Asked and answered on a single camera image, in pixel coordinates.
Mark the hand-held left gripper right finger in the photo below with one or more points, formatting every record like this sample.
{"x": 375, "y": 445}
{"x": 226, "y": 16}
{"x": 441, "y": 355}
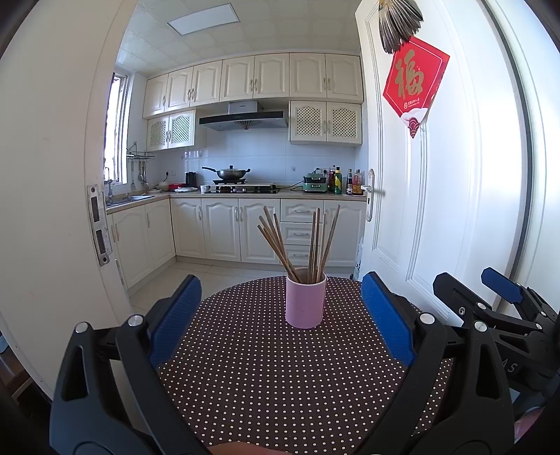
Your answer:
{"x": 387, "y": 319}

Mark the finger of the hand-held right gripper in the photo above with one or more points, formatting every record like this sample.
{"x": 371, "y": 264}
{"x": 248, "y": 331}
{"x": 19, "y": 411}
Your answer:
{"x": 501, "y": 284}
{"x": 455, "y": 293}

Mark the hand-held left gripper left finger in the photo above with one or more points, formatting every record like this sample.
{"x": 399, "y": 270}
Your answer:
{"x": 175, "y": 319}

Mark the pink cup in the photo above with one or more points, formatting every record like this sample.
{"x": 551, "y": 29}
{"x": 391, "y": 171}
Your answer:
{"x": 306, "y": 306}

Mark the bundle of chopsticks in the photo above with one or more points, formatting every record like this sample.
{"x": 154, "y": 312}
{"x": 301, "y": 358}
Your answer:
{"x": 315, "y": 245}

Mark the cardboard box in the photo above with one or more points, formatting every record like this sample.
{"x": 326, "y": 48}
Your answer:
{"x": 359, "y": 258}

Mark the white door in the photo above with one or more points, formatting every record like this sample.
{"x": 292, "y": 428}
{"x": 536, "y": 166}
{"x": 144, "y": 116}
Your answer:
{"x": 459, "y": 197}

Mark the white lower cabinets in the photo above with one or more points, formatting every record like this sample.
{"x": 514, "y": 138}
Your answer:
{"x": 218, "y": 227}

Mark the white cabinets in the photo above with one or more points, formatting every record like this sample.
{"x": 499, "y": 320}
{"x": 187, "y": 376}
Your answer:
{"x": 218, "y": 227}
{"x": 262, "y": 78}

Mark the white cabinet drawer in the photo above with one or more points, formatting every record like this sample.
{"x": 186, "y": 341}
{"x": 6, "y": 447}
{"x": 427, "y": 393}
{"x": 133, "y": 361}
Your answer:
{"x": 297, "y": 234}
{"x": 299, "y": 253}
{"x": 297, "y": 211}

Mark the brown polka dot tablecloth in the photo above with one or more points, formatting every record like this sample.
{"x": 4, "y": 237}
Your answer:
{"x": 284, "y": 385}

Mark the metal door strike plate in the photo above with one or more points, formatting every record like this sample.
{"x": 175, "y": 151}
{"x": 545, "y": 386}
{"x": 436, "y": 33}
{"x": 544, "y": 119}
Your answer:
{"x": 99, "y": 223}

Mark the steel sink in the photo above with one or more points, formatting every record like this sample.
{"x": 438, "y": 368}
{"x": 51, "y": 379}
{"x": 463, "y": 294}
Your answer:
{"x": 131, "y": 199}

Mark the red container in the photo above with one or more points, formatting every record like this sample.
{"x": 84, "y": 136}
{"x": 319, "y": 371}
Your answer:
{"x": 176, "y": 187}

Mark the cooking oil bottle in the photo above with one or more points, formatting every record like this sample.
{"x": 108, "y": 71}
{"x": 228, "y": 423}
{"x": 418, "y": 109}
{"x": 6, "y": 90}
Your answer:
{"x": 358, "y": 183}

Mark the black kettle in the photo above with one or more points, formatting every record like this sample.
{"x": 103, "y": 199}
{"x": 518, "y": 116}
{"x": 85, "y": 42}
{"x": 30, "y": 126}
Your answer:
{"x": 190, "y": 180}

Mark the dark sauce bottle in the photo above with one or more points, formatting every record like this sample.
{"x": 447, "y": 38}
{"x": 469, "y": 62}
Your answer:
{"x": 349, "y": 183}

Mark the green yellow bottle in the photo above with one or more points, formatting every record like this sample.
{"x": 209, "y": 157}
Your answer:
{"x": 338, "y": 183}

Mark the metal faucet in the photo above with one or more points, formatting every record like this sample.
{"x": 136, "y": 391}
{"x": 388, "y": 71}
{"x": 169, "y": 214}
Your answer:
{"x": 109, "y": 188}

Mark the red capped bottle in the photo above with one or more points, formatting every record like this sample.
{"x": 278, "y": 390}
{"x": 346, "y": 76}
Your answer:
{"x": 332, "y": 181}

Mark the gas stove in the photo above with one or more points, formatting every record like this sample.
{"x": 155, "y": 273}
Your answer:
{"x": 249, "y": 188}

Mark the green electric cooker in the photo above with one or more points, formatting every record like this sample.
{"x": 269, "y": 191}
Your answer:
{"x": 316, "y": 183}

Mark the steel wok with lid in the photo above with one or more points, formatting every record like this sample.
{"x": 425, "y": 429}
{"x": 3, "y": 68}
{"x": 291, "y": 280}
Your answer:
{"x": 229, "y": 174}

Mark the hanging utensil rack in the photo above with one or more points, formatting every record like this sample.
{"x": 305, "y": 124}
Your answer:
{"x": 140, "y": 154}

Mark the small lattice door cabinet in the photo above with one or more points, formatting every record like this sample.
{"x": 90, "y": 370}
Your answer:
{"x": 170, "y": 131}

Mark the kitchen window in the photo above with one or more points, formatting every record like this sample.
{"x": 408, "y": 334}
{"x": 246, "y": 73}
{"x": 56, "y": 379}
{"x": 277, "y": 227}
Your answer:
{"x": 118, "y": 127}

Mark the wide lattice door cabinet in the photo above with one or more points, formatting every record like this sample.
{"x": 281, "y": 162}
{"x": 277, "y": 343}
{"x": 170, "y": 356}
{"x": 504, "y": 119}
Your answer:
{"x": 326, "y": 122}

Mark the range hood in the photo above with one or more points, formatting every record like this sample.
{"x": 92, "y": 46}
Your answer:
{"x": 240, "y": 118}

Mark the red paper door decoration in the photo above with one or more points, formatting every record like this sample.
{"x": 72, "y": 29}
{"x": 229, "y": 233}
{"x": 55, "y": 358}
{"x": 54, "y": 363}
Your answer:
{"x": 413, "y": 78}

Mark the white upper cabinets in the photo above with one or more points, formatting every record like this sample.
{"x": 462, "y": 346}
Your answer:
{"x": 262, "y": 78}

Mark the feather fan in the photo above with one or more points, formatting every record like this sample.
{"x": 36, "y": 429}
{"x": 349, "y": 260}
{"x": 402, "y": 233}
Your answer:
{"x": 400, "y": 26}

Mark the ceiling light panel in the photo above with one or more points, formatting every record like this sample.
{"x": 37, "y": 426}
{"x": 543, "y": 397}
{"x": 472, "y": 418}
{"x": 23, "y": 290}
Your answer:
{"x": 205, "y": 19}

